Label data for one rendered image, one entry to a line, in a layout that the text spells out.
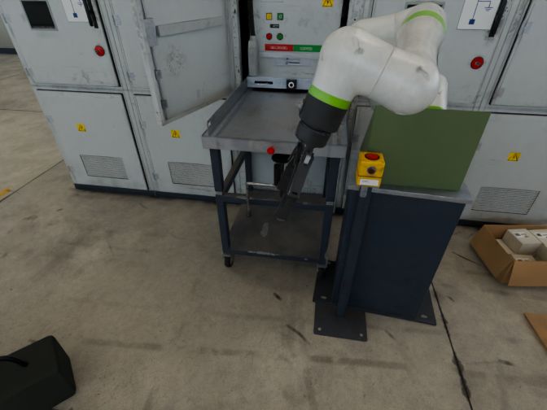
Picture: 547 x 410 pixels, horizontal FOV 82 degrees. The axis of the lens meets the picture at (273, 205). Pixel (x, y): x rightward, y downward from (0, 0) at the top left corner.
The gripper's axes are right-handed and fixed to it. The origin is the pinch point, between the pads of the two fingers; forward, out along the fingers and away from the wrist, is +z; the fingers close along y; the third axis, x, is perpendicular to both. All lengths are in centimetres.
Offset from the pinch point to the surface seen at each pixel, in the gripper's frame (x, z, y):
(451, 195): 63, -6, -36
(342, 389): 58, 79, -6
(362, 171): 27.0, -3.8, -31.1
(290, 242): 28, 66, -75
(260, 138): -9, 9, -60
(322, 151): 17, 3, -56
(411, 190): 51, -1, -38
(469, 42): 73, -58, -111
